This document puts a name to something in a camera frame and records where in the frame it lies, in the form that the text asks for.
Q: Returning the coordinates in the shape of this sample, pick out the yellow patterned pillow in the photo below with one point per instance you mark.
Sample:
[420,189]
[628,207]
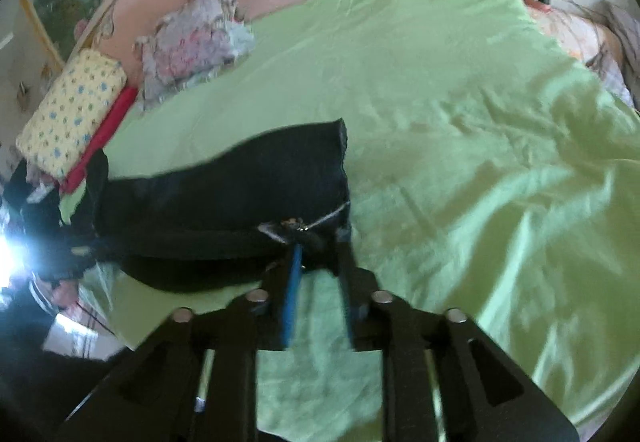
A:
[58,133]

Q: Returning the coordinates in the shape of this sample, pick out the green bed sheet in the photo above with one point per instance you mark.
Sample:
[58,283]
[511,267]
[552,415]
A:
[488,169]

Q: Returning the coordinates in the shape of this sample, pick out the red folded cloth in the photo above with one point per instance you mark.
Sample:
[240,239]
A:
[100,138]

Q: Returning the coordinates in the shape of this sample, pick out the black pants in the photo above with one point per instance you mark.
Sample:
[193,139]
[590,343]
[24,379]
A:
[221,222]

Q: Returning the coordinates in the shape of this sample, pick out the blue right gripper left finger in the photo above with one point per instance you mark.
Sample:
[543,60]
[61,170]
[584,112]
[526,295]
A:
[288,305]

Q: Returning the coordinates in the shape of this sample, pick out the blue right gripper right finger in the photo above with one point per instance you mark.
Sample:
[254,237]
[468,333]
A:
[347,272]

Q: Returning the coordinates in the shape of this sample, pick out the floral ruffled pillow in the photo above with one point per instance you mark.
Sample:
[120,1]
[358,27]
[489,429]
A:
[189,46]

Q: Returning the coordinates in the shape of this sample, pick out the person's left hand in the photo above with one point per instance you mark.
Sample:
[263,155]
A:
[64,293]

